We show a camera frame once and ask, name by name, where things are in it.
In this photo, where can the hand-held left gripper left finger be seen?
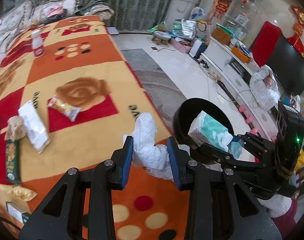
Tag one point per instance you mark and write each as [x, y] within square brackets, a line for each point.
[127, 162]

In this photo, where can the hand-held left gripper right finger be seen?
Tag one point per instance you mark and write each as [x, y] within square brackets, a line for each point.
[173, 162]

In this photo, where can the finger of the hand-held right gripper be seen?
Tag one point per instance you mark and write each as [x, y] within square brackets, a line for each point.
[256, 140]
[217, 152]

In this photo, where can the white tissue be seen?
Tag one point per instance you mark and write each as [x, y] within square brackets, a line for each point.
[147, 152]

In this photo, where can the teal white tissue pack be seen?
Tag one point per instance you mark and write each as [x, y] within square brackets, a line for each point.
[207, 130]

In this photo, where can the black trash bin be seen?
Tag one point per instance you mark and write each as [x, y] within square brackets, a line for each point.
[187, 110]

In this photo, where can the snack packet red edges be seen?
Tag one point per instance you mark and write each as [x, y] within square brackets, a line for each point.
[63, 107]

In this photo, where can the white cardboard box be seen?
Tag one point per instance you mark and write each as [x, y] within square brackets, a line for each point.
[33, 127]

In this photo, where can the yellow paper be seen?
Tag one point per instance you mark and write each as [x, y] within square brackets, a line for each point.
[19, 192]

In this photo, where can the long green packet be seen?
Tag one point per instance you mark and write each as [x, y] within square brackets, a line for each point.
[12, 162]

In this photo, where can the brown paper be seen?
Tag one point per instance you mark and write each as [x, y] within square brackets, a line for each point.
[14, 127]

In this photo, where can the small white green box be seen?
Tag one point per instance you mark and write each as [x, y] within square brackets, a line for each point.
[16, 211]

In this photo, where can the person's right forearm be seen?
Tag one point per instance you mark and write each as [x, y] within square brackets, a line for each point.
[279, 206]

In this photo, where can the pink dumbbell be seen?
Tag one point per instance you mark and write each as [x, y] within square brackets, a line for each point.
[244, 110]
[253, 130]

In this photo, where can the white television cabinet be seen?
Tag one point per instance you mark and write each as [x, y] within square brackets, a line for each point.
[229, 67]

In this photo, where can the black television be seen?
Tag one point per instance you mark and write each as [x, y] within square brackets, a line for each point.
[289, 65]

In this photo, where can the orange box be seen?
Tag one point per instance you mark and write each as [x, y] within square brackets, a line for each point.
[240, 53]

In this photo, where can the red cloth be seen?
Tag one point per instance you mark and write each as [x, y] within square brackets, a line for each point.
[265, 42]

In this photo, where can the white paper bag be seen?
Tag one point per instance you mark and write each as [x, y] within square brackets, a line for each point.
[197, 48]

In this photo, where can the pink box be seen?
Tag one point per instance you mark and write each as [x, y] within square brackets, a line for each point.
[182, 46]

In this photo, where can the framed photo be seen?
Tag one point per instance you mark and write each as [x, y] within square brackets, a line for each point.
[241, 19]

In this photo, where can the silver foil bag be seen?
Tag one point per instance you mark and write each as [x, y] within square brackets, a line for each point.
[189, 28]

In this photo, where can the small wooden stool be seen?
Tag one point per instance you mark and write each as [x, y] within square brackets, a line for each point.
[162, 35]

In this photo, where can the grey storage box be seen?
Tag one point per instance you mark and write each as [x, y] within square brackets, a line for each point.
[113, 30]

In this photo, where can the green shiny bag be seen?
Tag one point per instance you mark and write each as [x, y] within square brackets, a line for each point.
[162, 27]

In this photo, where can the glass display shelf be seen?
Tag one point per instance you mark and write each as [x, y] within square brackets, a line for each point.
[244, 5]

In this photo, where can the red hanging decoration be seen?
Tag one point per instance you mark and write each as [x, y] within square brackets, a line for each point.
[222, 6]

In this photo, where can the white plastic bag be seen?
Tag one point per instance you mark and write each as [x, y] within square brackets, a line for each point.
[198, 12]

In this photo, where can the white bottle pink label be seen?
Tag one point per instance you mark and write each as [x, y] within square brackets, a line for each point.
[38, 47]

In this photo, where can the green patterned curtain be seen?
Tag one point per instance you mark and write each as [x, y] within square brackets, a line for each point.
[129, 5]

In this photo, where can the pile of pink clothes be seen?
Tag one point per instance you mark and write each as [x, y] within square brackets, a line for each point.
[54, 11]

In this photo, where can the white folded quilt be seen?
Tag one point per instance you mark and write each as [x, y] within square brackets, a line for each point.
[2, 40]

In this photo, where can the red wall ornament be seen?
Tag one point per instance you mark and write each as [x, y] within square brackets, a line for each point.
[301, 20]

